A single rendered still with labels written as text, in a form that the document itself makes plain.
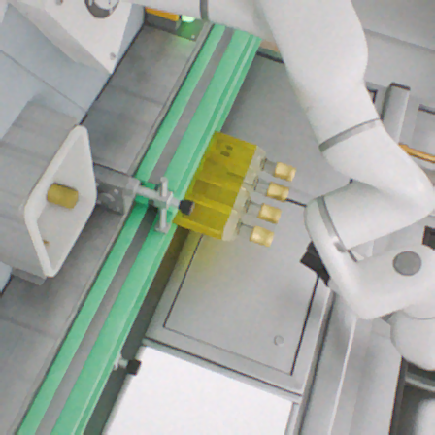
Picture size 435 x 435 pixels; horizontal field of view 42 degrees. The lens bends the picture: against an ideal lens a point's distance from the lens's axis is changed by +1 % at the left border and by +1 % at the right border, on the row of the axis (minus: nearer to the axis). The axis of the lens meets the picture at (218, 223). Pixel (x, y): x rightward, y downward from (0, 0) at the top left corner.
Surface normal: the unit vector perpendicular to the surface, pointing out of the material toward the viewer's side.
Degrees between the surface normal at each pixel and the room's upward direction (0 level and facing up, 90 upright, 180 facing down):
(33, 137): 90
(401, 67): 90
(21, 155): 90
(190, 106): 90
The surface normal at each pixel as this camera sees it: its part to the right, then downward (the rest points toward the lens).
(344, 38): 0.07, -0.04
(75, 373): 0.11, -0.50
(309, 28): -0.19, 0.02
